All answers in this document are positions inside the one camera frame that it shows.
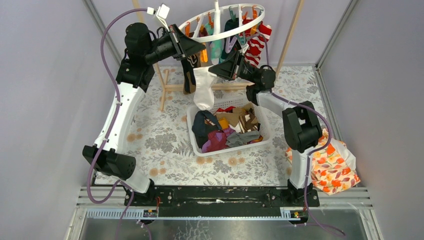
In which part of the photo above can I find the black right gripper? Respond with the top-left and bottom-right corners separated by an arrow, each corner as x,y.
207,51 -> 258,84

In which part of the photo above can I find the purple clothes peg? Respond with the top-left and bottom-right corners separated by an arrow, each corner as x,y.
224,36 -> 238,54

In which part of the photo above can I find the orange clothes peg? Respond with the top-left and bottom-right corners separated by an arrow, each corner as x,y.
199,49 -> 209,64

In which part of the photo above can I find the white round clip hanger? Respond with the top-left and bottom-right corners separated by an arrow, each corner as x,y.
178,0 -> 266,43

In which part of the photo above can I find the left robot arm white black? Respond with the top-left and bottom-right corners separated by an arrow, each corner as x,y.
82,22 -> 206,206

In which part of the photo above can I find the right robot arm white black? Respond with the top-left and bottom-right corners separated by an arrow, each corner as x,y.
208,52 -> 323,206

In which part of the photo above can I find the wooden hanger rack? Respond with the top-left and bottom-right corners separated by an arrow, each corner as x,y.
153,0 -> 305,112

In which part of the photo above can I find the black striped sock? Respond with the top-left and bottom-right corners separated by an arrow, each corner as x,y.
180,54 -> 200,95

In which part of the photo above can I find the teal patterned sock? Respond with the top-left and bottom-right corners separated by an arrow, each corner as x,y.
205,21 -> 223,65

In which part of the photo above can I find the red white striped sock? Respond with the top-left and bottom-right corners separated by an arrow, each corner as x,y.
244,23 -> 272,67

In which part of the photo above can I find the dark green sock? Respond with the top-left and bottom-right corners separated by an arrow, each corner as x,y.
219,19 -> 242,61

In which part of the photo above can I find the red snowflake sock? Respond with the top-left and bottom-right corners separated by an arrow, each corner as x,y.
242,18 -> 257,37

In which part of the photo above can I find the tan ribbed sock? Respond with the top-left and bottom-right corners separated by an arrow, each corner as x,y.
214,102 -> 254,127

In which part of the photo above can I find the brown white striped sock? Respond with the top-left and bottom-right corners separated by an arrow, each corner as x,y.
238,113 -> 260,133

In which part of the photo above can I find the white plastic laundry basket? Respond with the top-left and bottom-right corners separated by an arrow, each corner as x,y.
187,96 -> 274,157

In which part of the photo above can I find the mustard yellow sock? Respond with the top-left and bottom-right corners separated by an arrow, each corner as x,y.
218,117 -> 230,130

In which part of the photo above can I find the navy blue sock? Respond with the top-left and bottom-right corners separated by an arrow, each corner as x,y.
191,110 -> 222,149

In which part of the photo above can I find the grey sock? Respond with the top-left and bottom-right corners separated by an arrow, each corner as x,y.
226,130 -> 261,148

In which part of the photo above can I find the maroon sock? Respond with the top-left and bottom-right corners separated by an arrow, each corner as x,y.
201,127 -> 235,153

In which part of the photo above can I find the floral table mat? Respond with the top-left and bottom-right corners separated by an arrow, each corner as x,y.
94,65 -> 335,187

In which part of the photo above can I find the floral orange bag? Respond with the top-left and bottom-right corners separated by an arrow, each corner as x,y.
285,138 -> 361,196

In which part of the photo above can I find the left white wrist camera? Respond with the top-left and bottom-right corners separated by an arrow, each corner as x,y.
146,3 -> 170,32

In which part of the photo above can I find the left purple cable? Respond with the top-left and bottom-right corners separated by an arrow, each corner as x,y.
86,8 -> 150,204

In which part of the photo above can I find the purple cable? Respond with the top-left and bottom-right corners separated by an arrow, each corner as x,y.
86,8 -> 150,204
258,33 -> 333,233

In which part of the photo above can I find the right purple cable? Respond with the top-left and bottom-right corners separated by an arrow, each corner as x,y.
258,33 -> 333,233

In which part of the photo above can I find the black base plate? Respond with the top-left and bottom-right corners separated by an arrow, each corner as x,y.
124,185 -> 320,218

